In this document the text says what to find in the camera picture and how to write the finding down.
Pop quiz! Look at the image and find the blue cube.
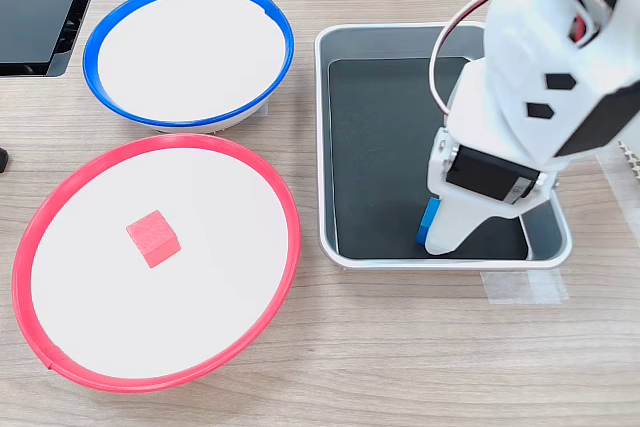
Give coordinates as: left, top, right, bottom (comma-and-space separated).
416, 196, 444, 246

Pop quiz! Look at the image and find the red cube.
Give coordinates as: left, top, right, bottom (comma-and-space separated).
124, 209, 182, 270

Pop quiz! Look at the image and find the black tray mat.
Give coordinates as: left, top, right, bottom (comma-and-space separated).
327, 56, 530, 261

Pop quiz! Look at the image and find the steel tray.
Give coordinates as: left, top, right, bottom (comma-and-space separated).
313, 21, 574, 271

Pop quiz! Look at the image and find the clear tape strip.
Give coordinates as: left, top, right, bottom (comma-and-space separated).
479, 269, 570, 306

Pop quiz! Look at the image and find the clear tape sheet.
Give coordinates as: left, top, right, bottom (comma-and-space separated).
594, 151, 640, 228

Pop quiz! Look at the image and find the white plate with red rim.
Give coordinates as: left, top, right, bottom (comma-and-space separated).
11, 132, 303, 394

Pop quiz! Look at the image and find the white plate with blue rim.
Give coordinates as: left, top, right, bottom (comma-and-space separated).
82, 0, 296, 134

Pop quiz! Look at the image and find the black device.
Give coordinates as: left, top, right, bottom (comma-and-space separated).
0, 0, 110, 79

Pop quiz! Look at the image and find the white servo cable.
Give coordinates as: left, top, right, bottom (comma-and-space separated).
428, 0, 501, 118

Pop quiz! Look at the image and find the pale perforated base plate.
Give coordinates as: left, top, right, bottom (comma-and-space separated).
617, 139, 640, 183

